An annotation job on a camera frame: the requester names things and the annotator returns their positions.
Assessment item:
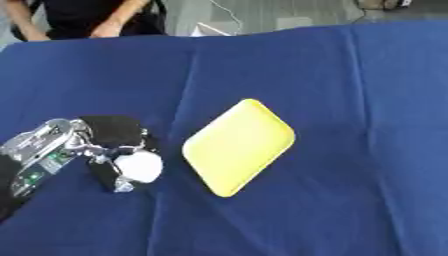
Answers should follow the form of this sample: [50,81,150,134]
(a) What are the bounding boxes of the white paper sheet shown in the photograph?
[189,22,235,38]

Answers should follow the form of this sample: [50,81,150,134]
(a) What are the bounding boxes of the white ball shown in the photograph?
[113,150,165,184]

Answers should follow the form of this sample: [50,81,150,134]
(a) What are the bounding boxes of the person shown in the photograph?
[3,0,170,42]

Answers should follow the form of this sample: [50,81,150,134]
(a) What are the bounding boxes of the white cable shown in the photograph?
[208,0,245,36]

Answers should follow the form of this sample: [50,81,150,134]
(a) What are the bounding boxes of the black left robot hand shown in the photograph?
[70,115,161,194]

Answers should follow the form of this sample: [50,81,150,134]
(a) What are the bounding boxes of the yellow rectangular tray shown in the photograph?
[180,98,298,198]

